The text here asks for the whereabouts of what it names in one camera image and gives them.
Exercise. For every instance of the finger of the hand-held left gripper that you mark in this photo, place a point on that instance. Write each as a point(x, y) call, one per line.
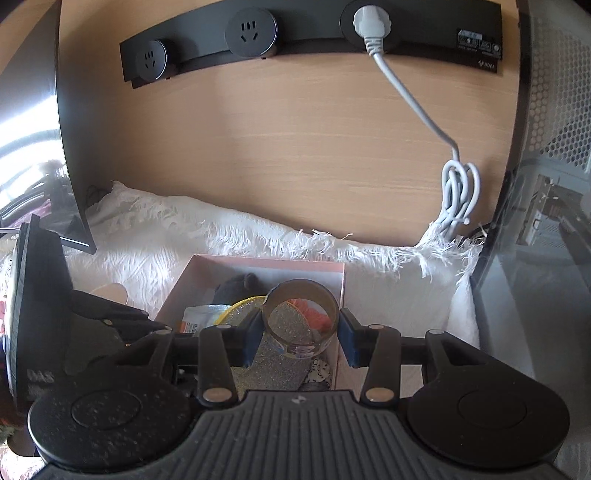
point(106, 304)
point(138, 328)

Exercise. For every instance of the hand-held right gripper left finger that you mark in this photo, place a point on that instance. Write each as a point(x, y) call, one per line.
point(251, 339)

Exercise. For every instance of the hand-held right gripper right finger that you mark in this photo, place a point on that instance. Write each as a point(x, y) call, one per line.
point(348, 339)

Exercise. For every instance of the yellow scrub sponge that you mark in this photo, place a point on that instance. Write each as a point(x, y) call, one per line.
point(272, 367)

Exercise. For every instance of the black plush toy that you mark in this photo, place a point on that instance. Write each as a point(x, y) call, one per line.
point(240, 288)

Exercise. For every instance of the white wipes packet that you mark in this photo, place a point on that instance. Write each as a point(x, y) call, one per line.
point(203, 316)

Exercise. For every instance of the clear plastic jar flower label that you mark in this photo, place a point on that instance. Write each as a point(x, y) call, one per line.
point(300, 288)

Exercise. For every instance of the pink cardboard box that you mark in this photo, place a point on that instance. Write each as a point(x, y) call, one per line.
point(277, 267)

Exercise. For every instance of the beige oval object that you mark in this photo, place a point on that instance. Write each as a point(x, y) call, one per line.
point(110, 293)

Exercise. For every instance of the white fringed woven blanket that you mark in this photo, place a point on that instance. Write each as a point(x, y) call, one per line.
point(161, 244)

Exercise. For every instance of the black computer monitor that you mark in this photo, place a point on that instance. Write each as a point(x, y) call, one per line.
point(51, 138)

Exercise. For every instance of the glass side computer case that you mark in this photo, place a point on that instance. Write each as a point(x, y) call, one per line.
point(545, 277)

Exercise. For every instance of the round black socket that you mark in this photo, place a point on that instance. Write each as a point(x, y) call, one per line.
point(346, 27)
point(251, 32)
point(154, 57)

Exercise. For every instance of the black wall power track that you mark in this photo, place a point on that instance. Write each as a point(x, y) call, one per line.
point(314, 50)

